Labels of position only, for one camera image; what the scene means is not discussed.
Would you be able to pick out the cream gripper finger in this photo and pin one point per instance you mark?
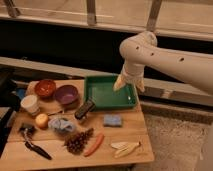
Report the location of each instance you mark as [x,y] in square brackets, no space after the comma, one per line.
[120,82]
[140,85]

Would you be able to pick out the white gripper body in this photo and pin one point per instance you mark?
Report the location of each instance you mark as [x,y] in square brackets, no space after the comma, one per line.
[132,73]

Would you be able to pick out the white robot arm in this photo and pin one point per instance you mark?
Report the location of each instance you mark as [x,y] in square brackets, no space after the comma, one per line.
[141,50]

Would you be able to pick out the purple bowl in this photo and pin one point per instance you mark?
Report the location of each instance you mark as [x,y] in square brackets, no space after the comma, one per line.
[66,94]

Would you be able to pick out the red bowl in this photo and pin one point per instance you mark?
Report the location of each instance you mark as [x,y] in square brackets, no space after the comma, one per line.
[45,88]

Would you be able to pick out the green plastic tray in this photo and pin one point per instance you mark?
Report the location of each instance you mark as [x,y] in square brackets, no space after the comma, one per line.
[99,89]

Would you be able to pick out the blue sponge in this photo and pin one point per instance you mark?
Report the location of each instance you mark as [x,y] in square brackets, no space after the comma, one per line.
[112,121]

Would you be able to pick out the orange carrot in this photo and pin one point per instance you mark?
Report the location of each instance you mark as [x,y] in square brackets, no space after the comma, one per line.
[95,146]

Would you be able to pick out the brown grape bunch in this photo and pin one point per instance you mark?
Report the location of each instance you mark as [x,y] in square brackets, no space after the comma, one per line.
[75,144]

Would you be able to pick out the yellow red apple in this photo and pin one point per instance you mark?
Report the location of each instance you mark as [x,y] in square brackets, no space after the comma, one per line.
[41,120]

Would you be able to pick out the wooden round board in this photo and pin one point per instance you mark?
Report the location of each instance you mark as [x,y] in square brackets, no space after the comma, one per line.
[30,89]

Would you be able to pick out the white cup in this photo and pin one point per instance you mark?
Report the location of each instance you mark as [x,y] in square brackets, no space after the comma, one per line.
[30,104]

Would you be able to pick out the blue object at edge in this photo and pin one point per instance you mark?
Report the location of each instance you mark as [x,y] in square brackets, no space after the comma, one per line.
[20,92]

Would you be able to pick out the black handled peeler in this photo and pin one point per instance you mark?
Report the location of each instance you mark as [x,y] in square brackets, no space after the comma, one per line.
[34,147]

